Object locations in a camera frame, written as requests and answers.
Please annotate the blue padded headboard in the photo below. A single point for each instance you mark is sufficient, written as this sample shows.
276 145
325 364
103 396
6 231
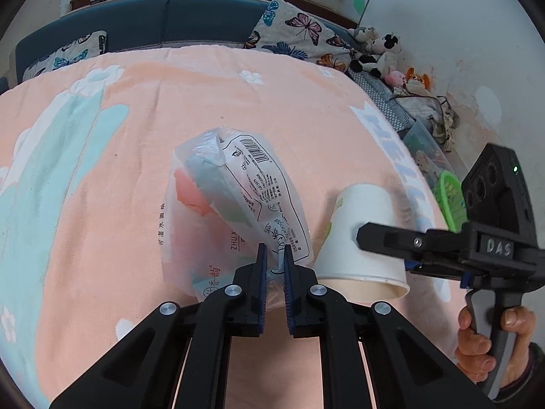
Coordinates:
127 21

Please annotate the grey patterned mat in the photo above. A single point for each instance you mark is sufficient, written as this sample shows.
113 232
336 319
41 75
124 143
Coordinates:
379 93

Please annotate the clear plastic storage box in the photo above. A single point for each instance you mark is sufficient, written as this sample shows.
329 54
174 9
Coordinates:
425 149

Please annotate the sitting cow plush toy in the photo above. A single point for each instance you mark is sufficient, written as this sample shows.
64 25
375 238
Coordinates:
385 44

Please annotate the pink printed blanket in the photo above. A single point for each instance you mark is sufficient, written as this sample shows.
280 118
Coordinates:
127 179

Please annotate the green plastic basket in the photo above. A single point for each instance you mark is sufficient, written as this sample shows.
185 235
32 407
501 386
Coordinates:
447 196

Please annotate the large butterfly print pillow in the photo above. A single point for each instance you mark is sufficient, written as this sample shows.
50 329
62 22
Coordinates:
298 25

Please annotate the person's right hand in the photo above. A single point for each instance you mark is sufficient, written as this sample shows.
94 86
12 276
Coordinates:
470 349

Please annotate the small butterfly print pillow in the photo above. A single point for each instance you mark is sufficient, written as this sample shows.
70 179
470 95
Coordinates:
64 55

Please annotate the grey plush toy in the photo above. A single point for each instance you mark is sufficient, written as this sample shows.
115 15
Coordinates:
362 36

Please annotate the cream printed cloth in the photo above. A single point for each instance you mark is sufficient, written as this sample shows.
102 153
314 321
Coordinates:
425 110

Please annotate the white paper cup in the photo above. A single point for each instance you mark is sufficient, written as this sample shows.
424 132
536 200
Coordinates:
353 275

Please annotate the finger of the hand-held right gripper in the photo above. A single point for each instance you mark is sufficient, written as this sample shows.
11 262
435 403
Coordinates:
396 240
443 266

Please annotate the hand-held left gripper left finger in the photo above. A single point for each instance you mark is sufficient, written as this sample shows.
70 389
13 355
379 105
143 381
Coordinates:
262 294

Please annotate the pink pig plush toy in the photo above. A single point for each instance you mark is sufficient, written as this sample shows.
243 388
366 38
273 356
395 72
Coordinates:
394 78

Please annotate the clear plastic tissue bag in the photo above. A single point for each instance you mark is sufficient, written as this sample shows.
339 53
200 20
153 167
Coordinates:
238 187

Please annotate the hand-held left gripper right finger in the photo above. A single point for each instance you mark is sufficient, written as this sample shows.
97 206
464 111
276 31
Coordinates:
288 296

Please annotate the person's right forearm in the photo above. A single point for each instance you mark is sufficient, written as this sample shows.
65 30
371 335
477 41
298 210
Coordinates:
532 377

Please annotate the orange fox plush toy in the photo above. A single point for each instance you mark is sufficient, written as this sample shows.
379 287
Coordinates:
417 80

